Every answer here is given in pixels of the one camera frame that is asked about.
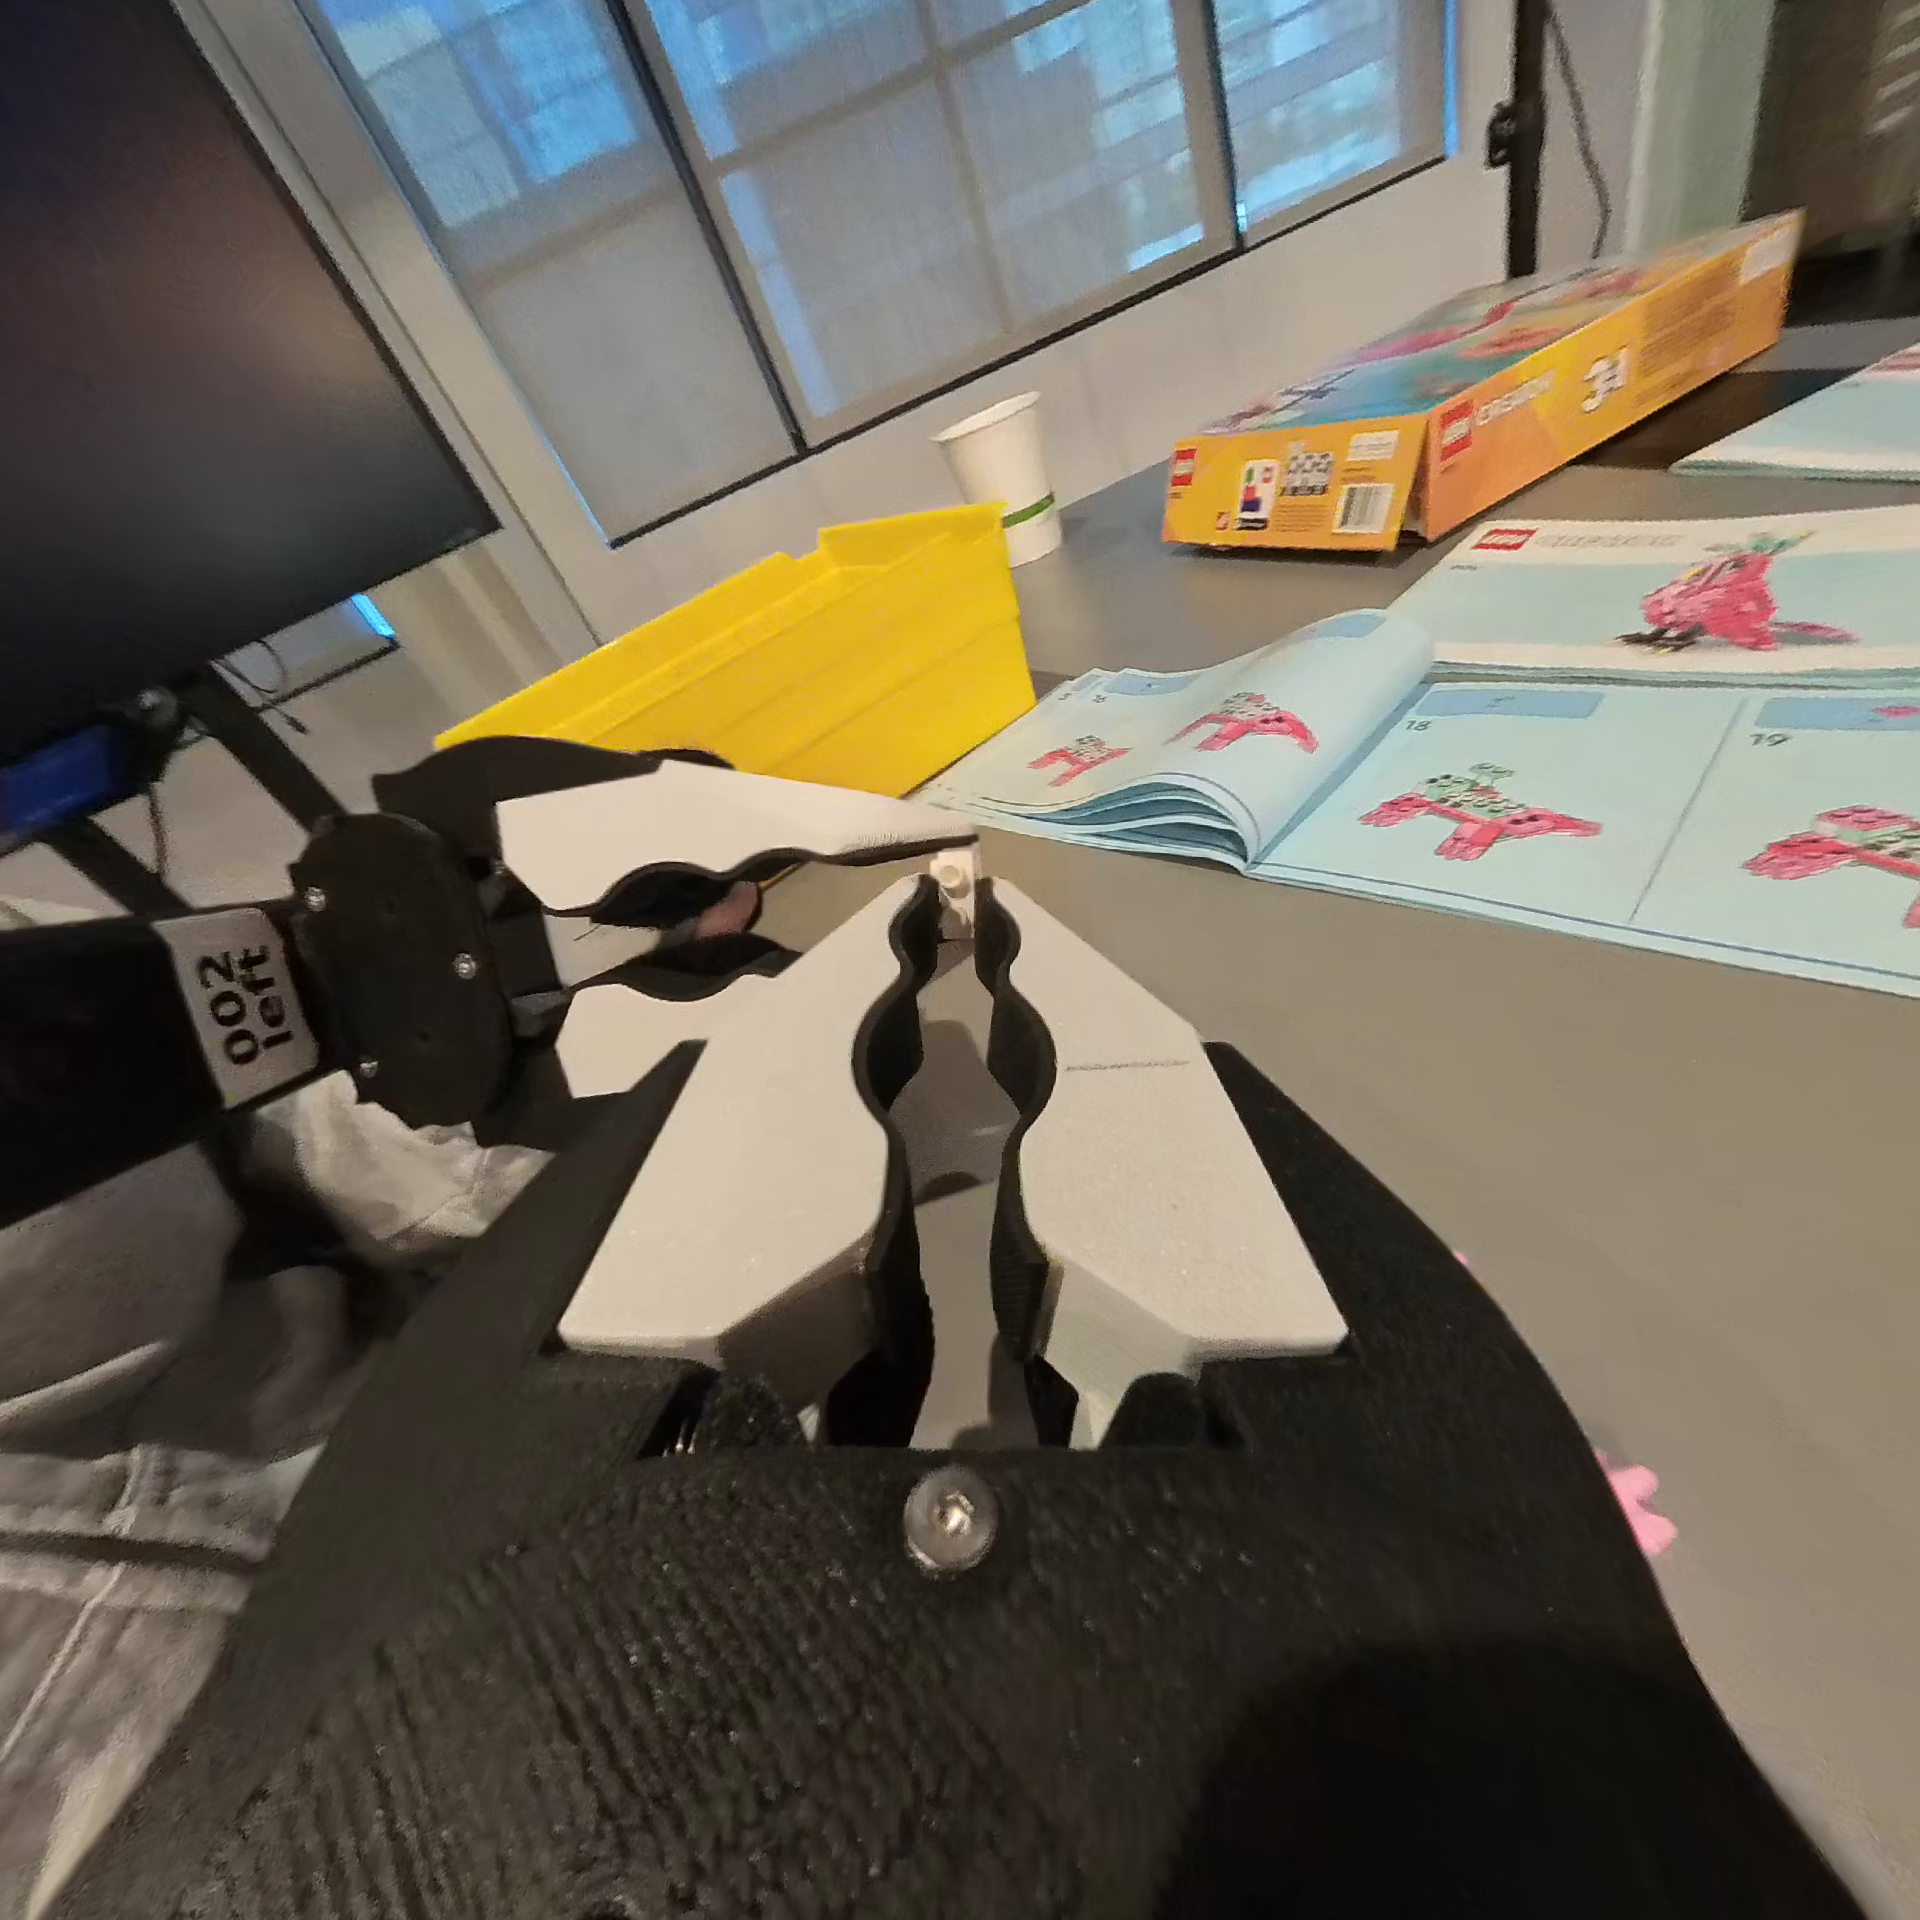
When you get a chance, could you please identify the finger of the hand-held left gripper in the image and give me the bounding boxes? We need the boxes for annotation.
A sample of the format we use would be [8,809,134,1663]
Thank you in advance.
[492,757,986,920]
[514,933,816,1116]

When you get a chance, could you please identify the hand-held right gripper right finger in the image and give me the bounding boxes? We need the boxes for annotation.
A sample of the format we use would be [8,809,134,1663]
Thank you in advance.
[972,878,1351,1445]

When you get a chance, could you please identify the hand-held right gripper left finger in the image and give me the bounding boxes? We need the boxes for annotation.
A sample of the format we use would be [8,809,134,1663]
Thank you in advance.
[556,878,935,1445]

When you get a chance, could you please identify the yellow plastic bin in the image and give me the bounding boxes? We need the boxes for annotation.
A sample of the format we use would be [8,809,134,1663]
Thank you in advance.
[432,501,1037,799]

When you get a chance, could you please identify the pink brick model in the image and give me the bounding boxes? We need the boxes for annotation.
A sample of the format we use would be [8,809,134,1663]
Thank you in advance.
[1592,1445,1679,1557]

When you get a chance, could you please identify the grey desk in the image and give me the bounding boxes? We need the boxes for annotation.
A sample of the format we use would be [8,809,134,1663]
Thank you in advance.
[526,316,1920,1920]

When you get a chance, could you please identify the person's grey hoodie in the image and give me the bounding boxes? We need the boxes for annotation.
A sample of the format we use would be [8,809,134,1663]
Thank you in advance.
[0,1071,560,1461]

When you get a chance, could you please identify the open light blue instruction booklet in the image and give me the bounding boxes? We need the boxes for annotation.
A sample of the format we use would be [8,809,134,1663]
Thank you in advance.
[914,605,1920,1000]

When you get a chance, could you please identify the white paper cup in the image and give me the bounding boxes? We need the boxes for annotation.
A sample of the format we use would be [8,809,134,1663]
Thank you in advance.
[931,391,1064,569]

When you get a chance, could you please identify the black computer monitor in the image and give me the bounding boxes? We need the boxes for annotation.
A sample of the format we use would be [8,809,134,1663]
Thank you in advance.
[0,0,504,771]

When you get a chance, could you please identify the large window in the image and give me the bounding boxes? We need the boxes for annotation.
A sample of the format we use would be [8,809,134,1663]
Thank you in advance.
[293,0,1460,543]

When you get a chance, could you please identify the person's grey jeans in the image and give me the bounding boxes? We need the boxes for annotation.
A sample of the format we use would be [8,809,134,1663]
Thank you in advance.
[0,1411,327,1920]

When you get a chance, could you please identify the orange toy brick box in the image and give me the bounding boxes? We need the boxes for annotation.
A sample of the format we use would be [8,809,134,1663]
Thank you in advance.
[1160,207,1805,558]

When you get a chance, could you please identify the black tripod stand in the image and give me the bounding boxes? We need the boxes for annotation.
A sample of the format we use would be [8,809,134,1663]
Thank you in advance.
[1482,0,1615,289]

